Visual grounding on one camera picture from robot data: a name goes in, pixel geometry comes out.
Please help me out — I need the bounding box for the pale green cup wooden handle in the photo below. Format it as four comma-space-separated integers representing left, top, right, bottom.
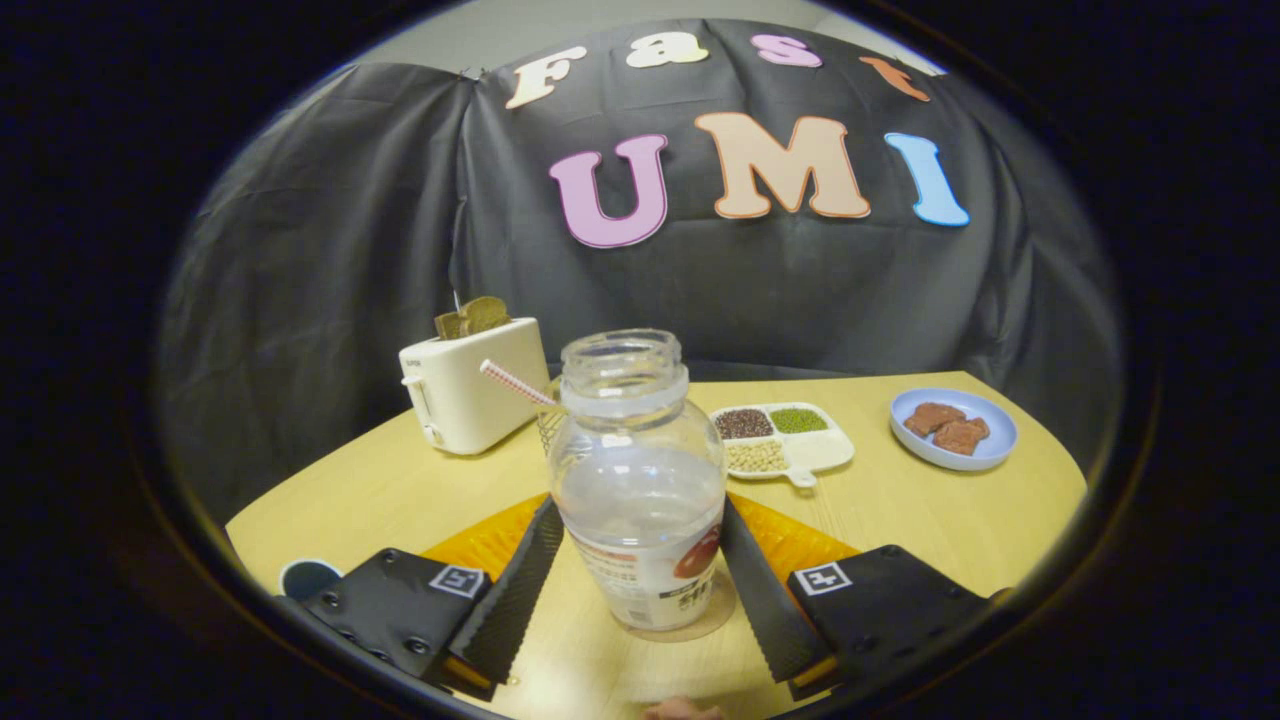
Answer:
278, 558, 344, 601

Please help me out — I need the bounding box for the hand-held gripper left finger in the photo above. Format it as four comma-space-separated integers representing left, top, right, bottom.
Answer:
278, 493, 566, 701

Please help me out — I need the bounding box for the light wooden table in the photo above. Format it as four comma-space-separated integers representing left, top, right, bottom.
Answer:
225, 372, 1088, 720

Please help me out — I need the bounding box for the clear plastic juice bottle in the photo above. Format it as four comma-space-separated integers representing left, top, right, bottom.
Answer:
548, 330, 728, 631

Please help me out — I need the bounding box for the white toaster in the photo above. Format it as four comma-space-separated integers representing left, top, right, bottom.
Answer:
399, 318, 553, 457

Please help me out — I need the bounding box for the black backdrop cloth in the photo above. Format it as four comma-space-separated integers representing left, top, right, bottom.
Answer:
155, 18, 1126, 526

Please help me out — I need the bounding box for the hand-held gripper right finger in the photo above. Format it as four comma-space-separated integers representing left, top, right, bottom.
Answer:
718, 492, 1006, 703

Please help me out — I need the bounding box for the light blue plate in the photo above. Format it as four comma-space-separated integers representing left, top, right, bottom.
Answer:
889, 388, 1019, 472

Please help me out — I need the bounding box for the red striped paper straw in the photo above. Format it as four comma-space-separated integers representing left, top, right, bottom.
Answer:
480, 360, 561, 409

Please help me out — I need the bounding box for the white divided dish with beans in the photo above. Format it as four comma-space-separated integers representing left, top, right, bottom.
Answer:
709, 402, 856, 489

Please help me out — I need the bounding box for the brown cookie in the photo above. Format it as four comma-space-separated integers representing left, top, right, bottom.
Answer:
933, 417, 991, 457
903, 402, 967, 438

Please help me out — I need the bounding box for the round wooden coaster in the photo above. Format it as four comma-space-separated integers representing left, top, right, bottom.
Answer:
625, 570, 738, 643

